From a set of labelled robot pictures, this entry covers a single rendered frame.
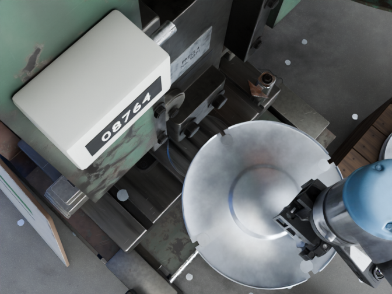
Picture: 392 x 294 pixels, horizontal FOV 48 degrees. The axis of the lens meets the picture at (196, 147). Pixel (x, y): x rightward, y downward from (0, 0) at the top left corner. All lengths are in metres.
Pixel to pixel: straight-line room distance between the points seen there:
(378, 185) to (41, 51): 0.31
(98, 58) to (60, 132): 0.04
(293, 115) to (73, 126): 0.80
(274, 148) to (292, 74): 0.98
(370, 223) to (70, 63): 0.31
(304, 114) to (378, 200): 0.58
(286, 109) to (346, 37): 0.96
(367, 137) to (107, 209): 0.81
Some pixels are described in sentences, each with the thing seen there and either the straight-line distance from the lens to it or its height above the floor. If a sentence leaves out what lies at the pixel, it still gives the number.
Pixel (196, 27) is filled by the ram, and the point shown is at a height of 1.12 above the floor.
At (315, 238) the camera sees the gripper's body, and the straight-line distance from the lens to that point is 0.63.
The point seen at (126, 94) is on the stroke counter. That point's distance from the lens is 0.21.
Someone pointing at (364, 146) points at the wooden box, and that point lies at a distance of 1.34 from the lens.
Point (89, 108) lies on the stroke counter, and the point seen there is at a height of 1.34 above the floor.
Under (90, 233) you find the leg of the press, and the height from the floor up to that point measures 0.62.
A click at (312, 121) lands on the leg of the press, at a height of 0.64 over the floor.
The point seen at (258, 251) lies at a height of 0.78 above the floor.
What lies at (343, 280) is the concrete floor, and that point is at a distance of 1.63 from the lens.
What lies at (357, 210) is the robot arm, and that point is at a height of 1.13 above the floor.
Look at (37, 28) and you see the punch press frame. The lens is 0.21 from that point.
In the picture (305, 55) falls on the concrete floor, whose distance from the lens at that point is 1.81.
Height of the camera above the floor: 1.53
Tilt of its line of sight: 74 degrees down
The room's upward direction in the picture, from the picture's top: 9 degrees clockwise
